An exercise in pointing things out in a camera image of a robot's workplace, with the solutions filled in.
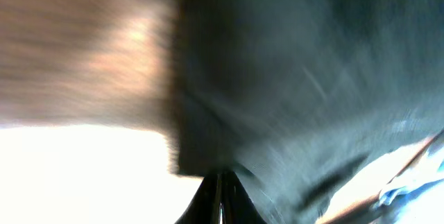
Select light blue shirt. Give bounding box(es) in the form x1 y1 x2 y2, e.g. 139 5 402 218
317 133 443 224

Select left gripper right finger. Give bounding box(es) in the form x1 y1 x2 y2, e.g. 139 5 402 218
221 171 266 224

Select black shorts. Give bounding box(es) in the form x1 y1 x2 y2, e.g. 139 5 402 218
175 0 443 223

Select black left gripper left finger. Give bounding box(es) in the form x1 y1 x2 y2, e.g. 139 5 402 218
175 173 221 224

